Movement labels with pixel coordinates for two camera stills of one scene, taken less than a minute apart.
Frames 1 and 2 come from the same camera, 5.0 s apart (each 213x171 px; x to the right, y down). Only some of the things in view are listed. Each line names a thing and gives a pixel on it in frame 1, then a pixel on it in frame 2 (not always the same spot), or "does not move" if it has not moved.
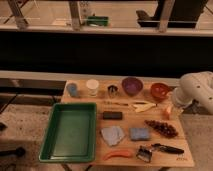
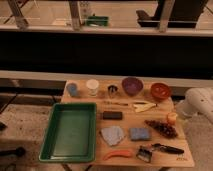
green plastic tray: [70, 134] does not move
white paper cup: [92, 85] does not move
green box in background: [97, 20] does not move
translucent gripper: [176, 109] to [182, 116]
